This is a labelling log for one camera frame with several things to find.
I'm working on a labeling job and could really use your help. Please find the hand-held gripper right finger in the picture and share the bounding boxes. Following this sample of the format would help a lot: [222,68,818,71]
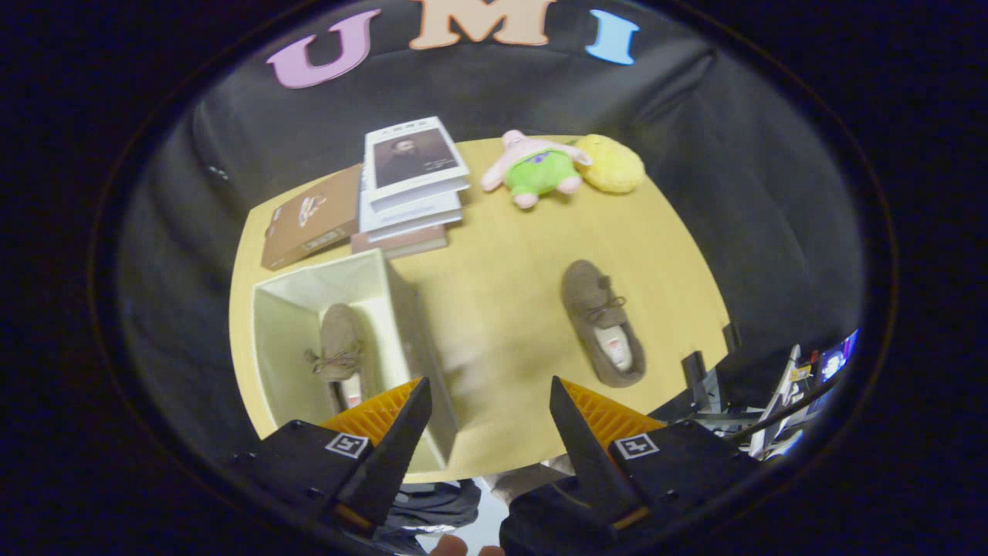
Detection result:
[549,375,763,541]

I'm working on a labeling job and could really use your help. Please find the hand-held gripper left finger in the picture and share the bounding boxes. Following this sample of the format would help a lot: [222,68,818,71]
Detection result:
[224,376,433,541]

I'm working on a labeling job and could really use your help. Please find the brown suede shoe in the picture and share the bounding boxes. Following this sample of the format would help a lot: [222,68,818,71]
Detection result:
[303,303,371,414]
[560,259,648,388]

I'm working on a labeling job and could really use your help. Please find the grey fabric storage box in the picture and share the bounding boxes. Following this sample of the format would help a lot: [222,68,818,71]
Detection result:
[252,248,458,474]

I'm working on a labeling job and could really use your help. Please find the person's dark clothing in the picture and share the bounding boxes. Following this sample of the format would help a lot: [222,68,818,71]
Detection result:
[382,473,641,556]

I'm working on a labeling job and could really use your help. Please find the plain white book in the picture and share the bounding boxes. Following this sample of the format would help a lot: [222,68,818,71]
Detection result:
[358,166,464,245]

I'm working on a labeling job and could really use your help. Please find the brown cover book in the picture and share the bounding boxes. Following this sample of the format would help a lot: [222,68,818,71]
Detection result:
[260,164,364,272]

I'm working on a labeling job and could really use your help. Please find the lit blue screen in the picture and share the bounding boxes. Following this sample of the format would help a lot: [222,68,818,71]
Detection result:
[817,330,860,385]

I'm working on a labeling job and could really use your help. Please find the pink and green plush toy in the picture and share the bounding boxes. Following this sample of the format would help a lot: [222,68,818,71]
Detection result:
[480,130,594,210]

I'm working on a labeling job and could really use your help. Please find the yellow plush toy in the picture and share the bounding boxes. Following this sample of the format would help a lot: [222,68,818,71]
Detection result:
[575,134,646,195]

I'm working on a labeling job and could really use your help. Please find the white portrait cover book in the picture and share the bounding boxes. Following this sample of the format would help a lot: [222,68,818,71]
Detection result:
[363,116,472,215]

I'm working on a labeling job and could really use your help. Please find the black backdrop cloth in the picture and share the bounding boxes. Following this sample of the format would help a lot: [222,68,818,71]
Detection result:
[116,0,865,464]

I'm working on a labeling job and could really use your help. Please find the white frame stand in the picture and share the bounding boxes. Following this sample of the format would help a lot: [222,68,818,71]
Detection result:
[747,344,813,458]

